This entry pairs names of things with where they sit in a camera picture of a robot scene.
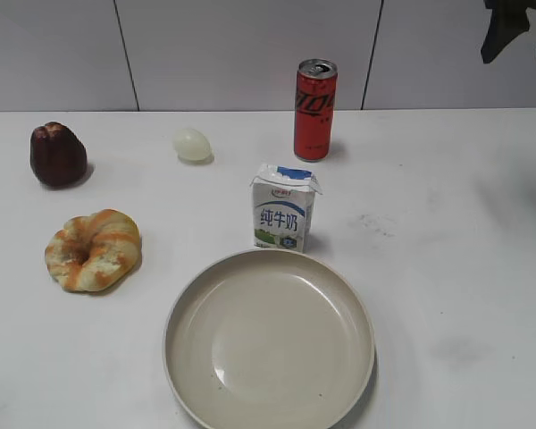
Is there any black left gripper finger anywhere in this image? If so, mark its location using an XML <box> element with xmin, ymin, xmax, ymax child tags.
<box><xmin>481</xmin><ymin>0</ymin><xmax>533</xmax><ymax>63</ymax></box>

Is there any white blue milk carton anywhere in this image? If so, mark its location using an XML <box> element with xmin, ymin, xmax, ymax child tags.
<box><xmin>251</xmin><ymin>164</ymin><xmax>322</xmax><ymax>252</ymax></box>

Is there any beige round plate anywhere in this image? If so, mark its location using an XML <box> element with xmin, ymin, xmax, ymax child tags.
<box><xmin>162</xmin><ymin>249</ymin><xmax>376</xmax><ymax>428</ymax></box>

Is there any red soda can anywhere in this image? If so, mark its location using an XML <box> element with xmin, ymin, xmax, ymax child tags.
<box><xmin>294</xmin><ymin>58</ymin><xmax>338</xmax><ymax>162</ymax></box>

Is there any white egg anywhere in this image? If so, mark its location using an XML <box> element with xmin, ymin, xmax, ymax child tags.
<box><xmin>172</xmin><ymin>128</ymin><xmax>213</xmax><ymax>163</ymax></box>

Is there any dark red wax apple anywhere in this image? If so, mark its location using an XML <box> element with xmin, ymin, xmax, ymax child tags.
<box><xmin>30</xmin><ymin>122</ymin><xmax>88</xmax><ymax>188</ymax></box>

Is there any orange striped bagel bread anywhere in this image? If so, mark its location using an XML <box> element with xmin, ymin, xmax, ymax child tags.
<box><xmin>45</xmin><ymin>209</ymin><xmax>141</xmax><ymax>292</ymax></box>

